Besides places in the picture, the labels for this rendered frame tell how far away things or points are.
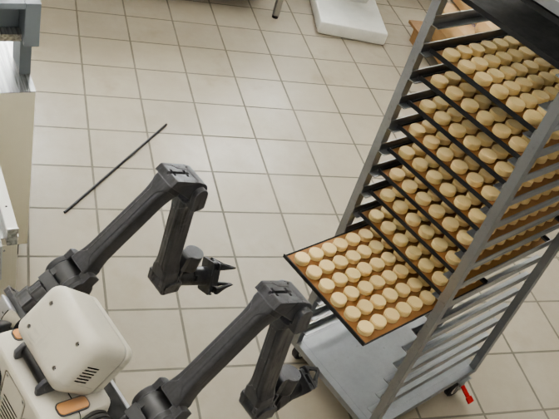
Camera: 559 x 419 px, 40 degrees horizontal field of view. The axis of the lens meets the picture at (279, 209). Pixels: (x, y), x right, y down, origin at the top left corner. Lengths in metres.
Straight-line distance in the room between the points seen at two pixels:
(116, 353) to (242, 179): 2.35
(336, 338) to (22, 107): 1.49
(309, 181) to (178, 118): 0.80
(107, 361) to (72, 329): 0.10
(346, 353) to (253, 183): 1.21
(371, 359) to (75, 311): 1.68
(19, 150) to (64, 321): 1.36
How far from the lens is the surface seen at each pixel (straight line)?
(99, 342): 1.69
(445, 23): 2.28
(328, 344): 3.15
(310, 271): 2.45
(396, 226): 2.62
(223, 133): 4.26
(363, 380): 3.09
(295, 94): 4.76
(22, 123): 2.93
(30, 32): 2.72
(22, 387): 1.81
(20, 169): 3.06
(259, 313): 1.68
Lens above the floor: 2.47
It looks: 40 degrees down
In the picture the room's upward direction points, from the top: 19 degrees clockwise
